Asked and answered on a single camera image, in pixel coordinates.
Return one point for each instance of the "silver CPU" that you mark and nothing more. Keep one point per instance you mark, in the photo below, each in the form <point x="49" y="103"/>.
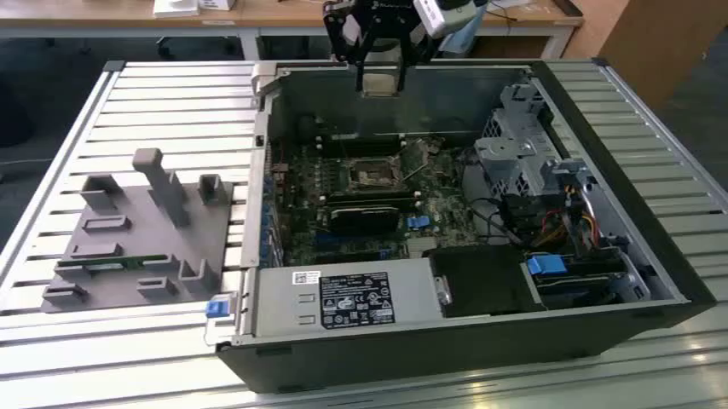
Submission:
<point x="380" y="85"/>

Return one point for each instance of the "black graphics card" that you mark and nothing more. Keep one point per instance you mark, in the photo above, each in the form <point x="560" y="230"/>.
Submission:
<point x="364" y="219"/>

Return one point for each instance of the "blue case latch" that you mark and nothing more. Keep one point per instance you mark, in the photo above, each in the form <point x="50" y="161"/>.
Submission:
<point x="218" y="308"/>

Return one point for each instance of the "black PC case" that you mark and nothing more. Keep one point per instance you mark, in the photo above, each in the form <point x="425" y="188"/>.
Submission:
<point x="399" y="362"/>

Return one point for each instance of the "silver finned heatsink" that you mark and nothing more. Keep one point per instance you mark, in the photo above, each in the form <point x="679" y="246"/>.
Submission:
<point x="423" y="246"/>

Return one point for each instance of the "grey parts rack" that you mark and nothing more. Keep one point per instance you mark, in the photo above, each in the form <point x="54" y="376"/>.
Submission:
<point x="142" y="238"/>

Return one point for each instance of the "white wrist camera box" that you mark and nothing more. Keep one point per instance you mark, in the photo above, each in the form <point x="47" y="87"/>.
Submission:
<point x="428" y="19"/>

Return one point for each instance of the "white carton with print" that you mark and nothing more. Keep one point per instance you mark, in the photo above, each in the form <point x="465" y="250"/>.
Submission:
<point x="217" y="4"/>

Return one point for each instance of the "black plastic shroud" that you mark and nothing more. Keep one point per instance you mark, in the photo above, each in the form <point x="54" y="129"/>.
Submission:
<point x="484" y="281"/>

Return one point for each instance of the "CPU socket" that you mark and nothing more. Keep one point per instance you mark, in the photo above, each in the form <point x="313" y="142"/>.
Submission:
<point x="371" y="172"/>

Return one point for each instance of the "blue board connector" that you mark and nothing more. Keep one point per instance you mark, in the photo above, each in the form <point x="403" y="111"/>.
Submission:
<point x="419" y="221"/>

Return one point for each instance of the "green RAM stick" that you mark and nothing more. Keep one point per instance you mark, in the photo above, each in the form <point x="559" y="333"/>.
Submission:
<point x="136" y="260"/>

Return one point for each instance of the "wooden cabinet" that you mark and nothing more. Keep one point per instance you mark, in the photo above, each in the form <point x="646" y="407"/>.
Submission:
<point x="654" y="42"/>

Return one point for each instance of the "wooden desk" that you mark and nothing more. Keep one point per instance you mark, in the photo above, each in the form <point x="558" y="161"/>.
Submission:
<point x="86" y="17"/>

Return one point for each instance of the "hard disk in blue carrier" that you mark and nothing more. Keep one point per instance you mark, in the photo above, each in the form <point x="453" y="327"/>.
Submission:
<point x="546" y="266"/>

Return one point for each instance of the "pale blue teach pendant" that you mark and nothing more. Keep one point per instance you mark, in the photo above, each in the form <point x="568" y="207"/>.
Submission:
<point x="461" y="38"/>

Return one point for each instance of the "plain white box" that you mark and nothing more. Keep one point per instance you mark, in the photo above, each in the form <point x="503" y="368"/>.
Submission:
<point x="177" y="7"/>

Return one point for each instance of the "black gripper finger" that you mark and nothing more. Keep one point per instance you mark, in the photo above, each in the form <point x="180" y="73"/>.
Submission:
<point x="421" y="47"/>
<point x="341" y="38"/>

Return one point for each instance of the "green motherboard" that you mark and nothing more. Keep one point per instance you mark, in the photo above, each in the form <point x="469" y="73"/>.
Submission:
<point x="449" y="209"/>

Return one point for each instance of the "silver power supply with label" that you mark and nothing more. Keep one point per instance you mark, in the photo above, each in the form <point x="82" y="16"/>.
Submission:
<point x="285" y="307"/>

